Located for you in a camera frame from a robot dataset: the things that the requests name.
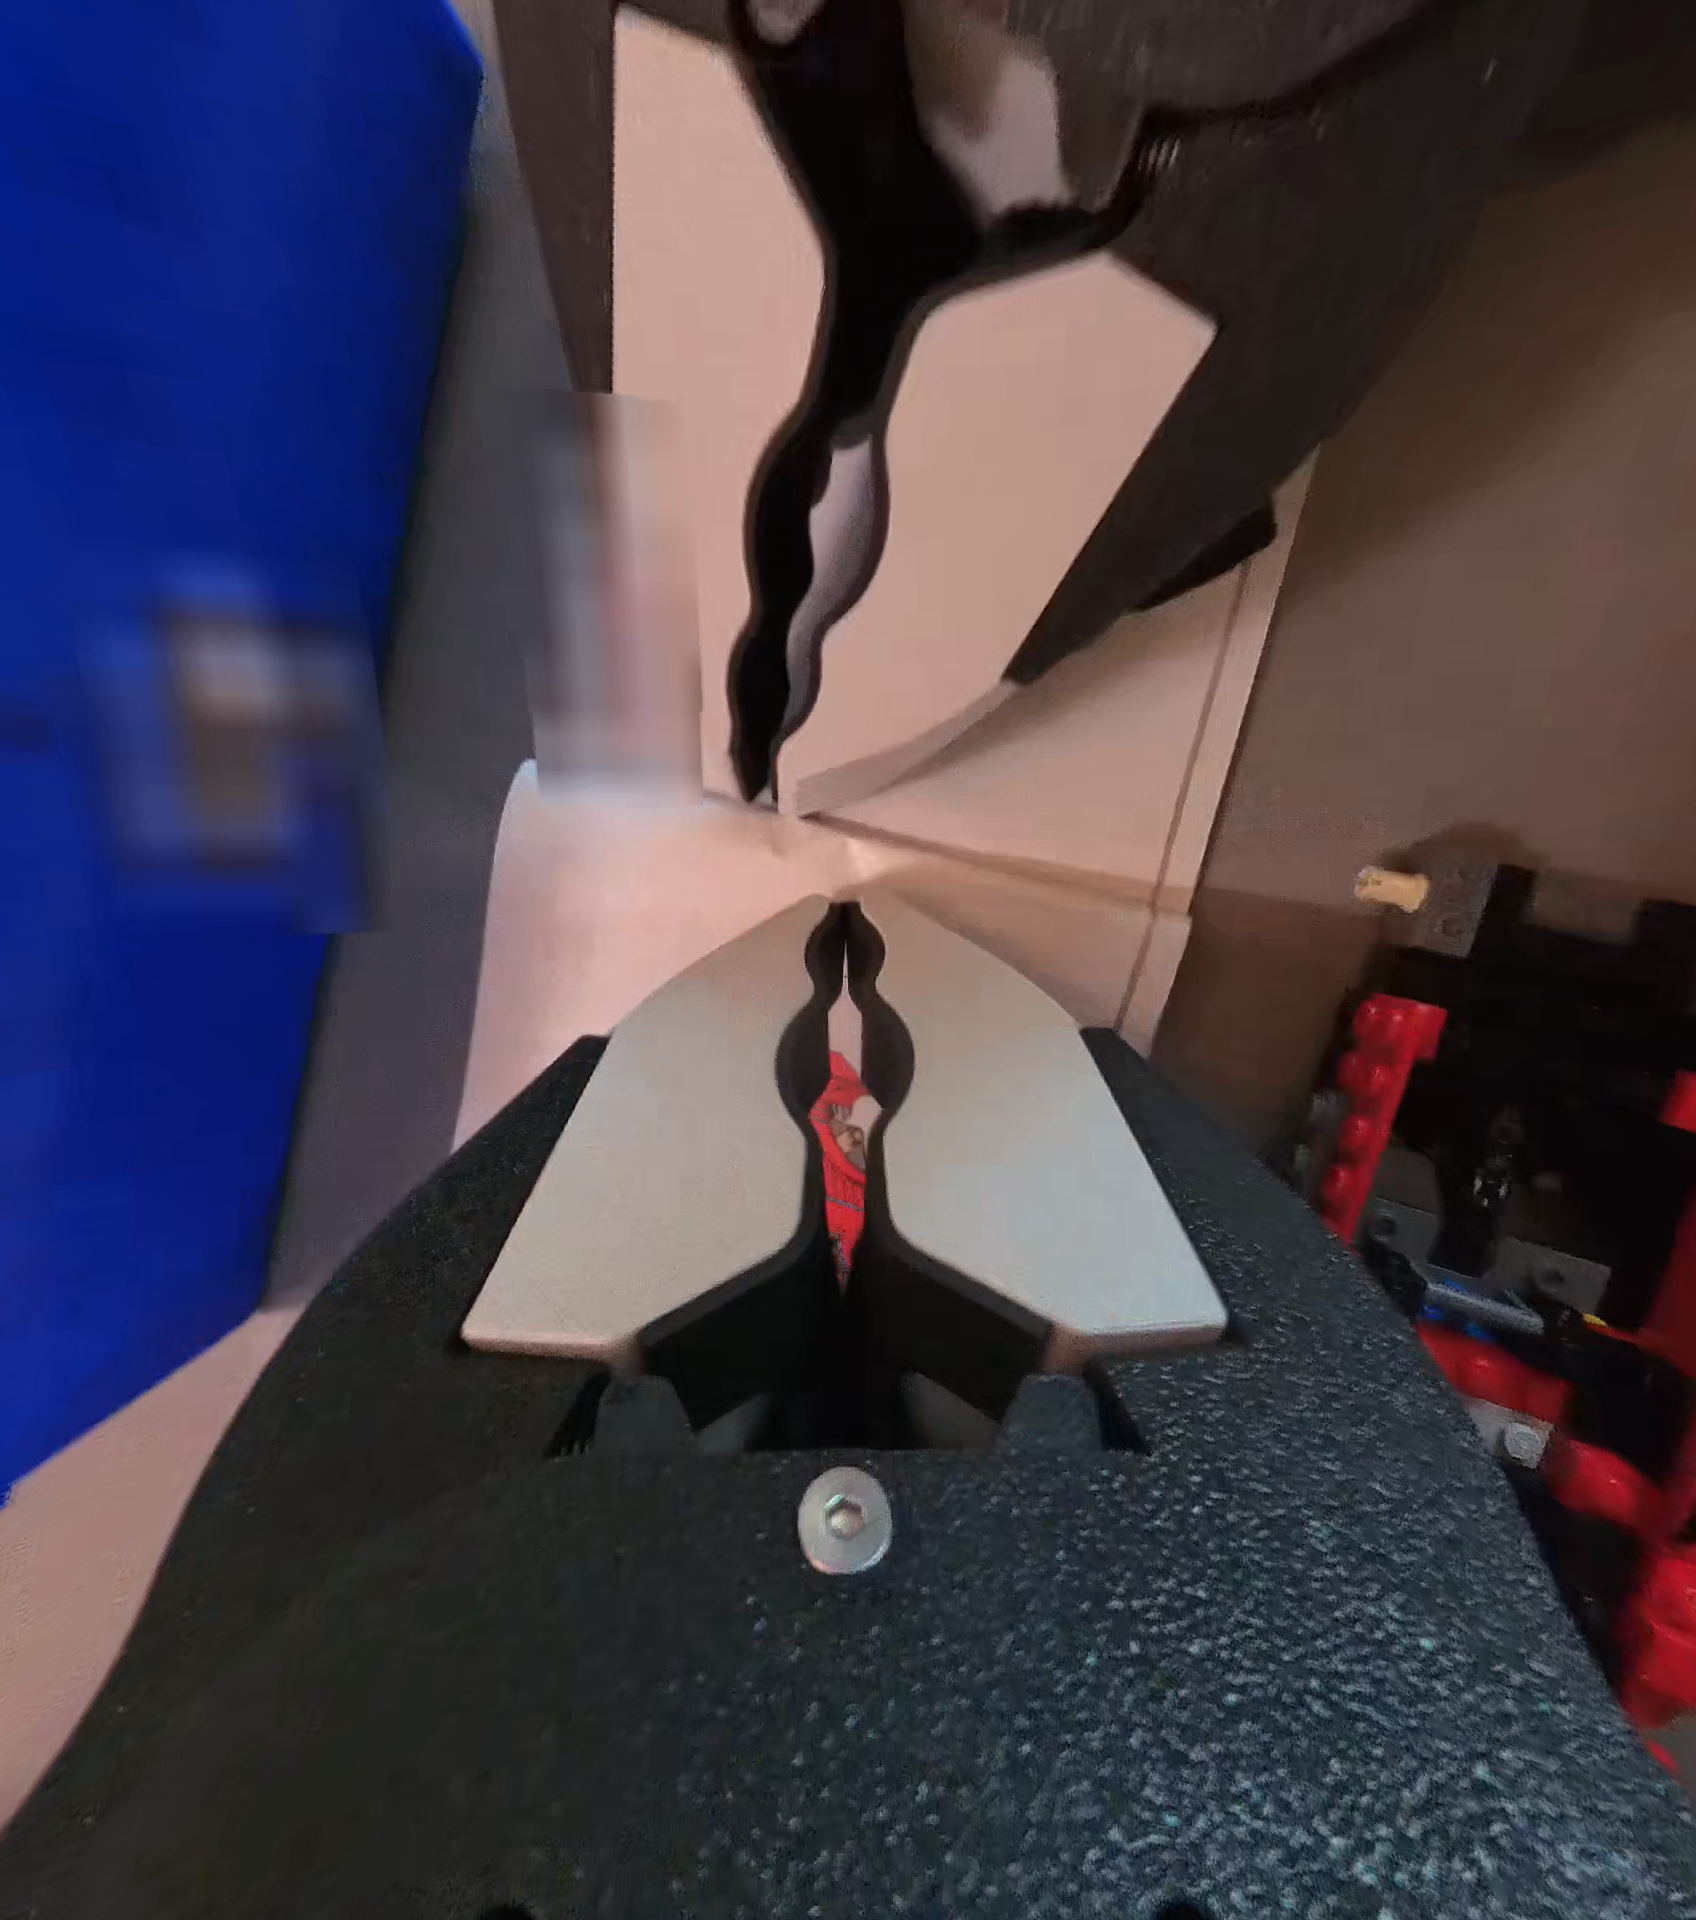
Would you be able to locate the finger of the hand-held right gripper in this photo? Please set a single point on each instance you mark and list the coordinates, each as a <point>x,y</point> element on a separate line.
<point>1029,451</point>
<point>699,225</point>

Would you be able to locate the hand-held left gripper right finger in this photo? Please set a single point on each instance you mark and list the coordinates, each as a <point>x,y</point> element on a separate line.
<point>1042,1185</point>

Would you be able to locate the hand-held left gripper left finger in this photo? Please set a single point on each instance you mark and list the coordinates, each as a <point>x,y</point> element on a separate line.
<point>669,1171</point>

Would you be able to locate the red printed plate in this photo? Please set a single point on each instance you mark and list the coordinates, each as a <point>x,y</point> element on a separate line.
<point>845,1154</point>

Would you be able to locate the white board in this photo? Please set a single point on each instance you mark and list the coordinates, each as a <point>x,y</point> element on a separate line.
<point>999,901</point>

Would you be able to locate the red black toy brick vehicle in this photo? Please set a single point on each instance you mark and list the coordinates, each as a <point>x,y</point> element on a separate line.
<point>1568,1171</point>

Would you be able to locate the blue cloth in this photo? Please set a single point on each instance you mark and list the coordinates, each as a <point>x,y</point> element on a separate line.
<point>112,300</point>

